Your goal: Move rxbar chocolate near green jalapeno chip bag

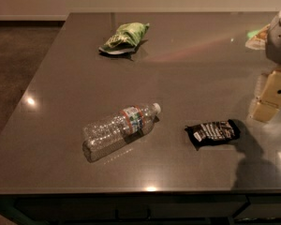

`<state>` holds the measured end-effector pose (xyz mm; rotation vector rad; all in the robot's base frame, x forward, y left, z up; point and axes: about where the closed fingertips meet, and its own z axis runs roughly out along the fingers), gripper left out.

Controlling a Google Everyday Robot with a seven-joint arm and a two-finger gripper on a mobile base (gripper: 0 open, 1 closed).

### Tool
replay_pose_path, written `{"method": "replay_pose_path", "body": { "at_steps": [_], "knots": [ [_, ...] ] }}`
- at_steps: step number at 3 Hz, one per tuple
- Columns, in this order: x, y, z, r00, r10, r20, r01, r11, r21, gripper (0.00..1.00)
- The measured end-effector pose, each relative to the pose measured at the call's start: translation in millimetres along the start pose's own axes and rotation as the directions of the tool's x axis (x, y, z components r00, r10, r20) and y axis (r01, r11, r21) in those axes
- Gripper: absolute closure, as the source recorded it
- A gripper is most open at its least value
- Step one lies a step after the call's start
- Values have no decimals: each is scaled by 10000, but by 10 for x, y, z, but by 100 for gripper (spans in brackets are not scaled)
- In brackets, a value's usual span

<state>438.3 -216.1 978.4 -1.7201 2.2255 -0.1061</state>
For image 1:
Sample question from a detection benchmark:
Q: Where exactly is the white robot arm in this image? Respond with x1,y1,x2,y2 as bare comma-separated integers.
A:
245,9,281,122

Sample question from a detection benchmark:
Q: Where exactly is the black rxbar chocolate wrapper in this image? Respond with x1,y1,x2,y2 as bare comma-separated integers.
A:
185,119,241,150

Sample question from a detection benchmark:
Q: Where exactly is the green jalapeno chip bag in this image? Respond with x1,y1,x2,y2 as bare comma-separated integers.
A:
98,22,150,55

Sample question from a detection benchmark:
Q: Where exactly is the clear plastic water bottle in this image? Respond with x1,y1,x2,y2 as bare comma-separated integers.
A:
82,103,161,162

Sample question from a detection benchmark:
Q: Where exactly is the dark cabinet under table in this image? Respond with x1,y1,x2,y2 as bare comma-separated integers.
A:
0,194,281,225

